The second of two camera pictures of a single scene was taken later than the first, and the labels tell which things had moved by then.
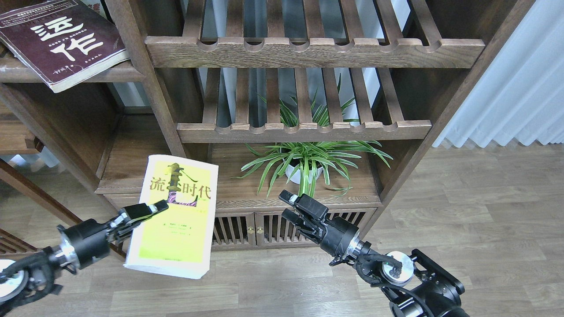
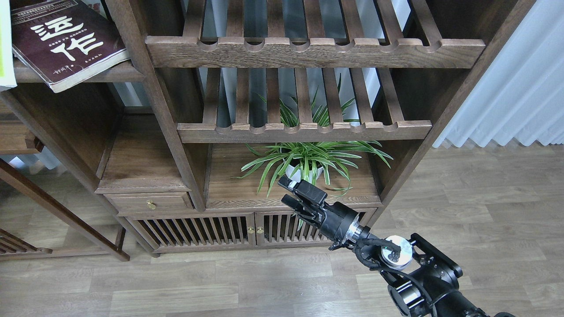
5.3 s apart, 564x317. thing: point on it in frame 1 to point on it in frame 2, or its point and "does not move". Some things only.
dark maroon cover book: (60, 41) does not move
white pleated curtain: (520, 97) does not move
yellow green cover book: (178, 241) to (7, 79)
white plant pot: (290, 171) does not move
